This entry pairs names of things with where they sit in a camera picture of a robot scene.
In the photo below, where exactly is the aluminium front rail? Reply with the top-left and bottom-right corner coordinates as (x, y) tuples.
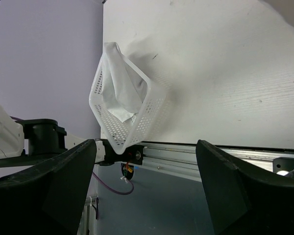
(139, 142), (294, 181)

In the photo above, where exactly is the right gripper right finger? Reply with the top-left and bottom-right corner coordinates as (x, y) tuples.
(195, 139), (294, 235)

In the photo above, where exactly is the light blue white skirt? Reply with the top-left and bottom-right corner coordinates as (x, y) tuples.
(101, 42), (147, 122)

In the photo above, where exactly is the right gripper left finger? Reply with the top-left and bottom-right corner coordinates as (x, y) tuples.
(0, 140), (97, 235)

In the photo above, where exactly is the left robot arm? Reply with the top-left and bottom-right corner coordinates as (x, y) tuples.
(0, 105), (143, 169)

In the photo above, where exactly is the white plastic basket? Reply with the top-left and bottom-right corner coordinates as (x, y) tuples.
(89, 42), (166, 154)

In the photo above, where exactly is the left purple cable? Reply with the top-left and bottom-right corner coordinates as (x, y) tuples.
(92, 171), (135, 196)

